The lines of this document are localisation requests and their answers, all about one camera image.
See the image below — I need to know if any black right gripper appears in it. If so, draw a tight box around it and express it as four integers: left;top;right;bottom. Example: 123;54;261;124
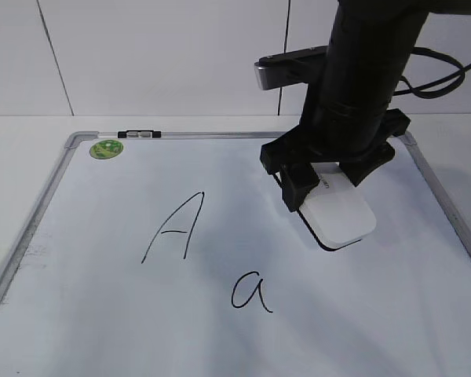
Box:
260;108;411;212

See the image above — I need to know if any white board eraser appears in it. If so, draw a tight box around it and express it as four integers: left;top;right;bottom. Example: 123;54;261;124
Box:
273;163;378;252

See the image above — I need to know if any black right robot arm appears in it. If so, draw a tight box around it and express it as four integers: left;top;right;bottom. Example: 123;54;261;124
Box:
254;1;471;211

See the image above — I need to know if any black and silver board clip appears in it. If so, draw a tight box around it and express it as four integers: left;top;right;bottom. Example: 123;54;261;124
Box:
117;130;162;139

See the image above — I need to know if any round green sticker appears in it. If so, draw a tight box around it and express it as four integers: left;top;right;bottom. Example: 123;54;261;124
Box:
89;140;124;160

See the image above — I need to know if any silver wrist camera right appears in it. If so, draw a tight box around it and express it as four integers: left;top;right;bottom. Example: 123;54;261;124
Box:
254;46;327;90

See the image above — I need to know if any black camera cable right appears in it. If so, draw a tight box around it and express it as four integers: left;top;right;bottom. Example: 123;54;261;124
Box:
392;46;471;100

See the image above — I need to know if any white board with grey frame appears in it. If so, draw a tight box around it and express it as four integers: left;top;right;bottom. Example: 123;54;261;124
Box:
0;139;471;376

